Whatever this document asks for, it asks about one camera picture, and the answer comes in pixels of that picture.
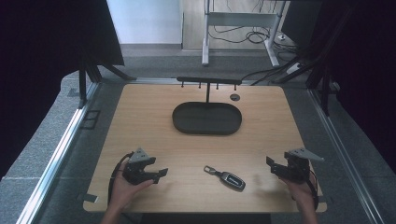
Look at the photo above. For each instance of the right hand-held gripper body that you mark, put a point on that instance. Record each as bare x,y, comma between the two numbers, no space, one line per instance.
295,166

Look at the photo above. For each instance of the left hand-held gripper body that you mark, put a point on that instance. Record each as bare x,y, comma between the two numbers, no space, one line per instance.
137,169

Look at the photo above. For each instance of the black key stand with tray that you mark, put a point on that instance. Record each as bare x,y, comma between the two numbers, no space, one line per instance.
207,118

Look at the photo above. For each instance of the person's left hand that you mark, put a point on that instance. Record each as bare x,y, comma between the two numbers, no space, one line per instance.
124,191

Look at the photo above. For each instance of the person's right hand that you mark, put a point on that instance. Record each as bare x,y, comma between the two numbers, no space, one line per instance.
300,193

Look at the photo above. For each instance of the wooden table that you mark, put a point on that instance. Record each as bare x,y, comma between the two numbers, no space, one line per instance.
186,149

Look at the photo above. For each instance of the black metal stand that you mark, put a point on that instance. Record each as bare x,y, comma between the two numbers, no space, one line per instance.
84,81
323,87

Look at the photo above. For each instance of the white power strip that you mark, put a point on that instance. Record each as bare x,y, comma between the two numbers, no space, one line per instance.
293,68

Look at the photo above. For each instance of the black curtain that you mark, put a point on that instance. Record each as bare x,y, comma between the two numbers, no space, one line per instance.
364,62
46,62

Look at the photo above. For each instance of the aluminium rail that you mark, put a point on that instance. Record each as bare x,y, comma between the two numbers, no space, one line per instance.
342,149
59,155

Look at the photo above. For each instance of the white metal desk frame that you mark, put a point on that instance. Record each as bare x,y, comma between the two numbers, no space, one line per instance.
243,19

